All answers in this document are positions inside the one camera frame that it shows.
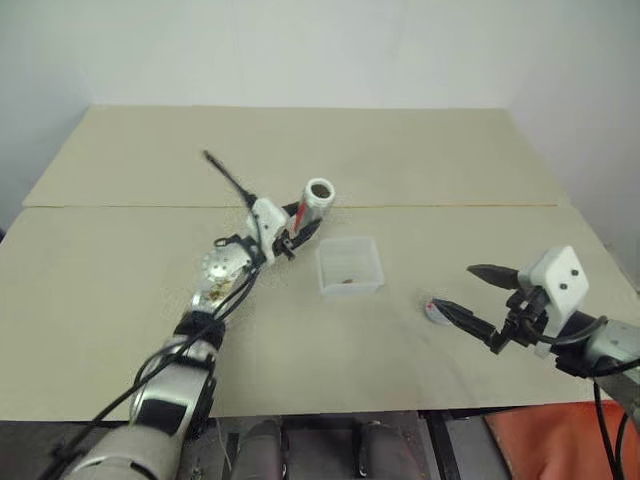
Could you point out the orange fabric cushion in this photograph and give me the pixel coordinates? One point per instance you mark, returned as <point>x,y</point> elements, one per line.
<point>550,445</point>

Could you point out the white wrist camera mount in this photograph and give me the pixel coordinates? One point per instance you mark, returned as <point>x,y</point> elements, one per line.
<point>562,272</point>
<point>267,215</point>

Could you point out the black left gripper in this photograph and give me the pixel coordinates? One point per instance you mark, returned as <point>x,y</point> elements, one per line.
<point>287,242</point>

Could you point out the small grey pink object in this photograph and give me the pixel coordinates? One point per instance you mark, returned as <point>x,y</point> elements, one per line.
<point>431,313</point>

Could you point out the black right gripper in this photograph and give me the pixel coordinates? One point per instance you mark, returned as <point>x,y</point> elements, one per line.
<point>525,317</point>

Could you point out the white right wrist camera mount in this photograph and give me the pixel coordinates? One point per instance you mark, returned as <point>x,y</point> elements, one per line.
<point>562,272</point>

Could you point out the dark grey rounded shape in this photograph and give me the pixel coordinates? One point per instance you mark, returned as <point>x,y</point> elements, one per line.
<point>260,450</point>

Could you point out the clear plastic bin container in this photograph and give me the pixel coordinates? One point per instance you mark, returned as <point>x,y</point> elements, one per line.
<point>373,261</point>

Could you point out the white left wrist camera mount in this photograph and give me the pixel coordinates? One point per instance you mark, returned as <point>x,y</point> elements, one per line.
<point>267,215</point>

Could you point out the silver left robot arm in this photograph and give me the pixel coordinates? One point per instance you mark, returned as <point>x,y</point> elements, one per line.
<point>160,397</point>

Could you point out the black metal frame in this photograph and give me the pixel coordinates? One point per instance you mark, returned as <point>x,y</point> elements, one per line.
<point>442,445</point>

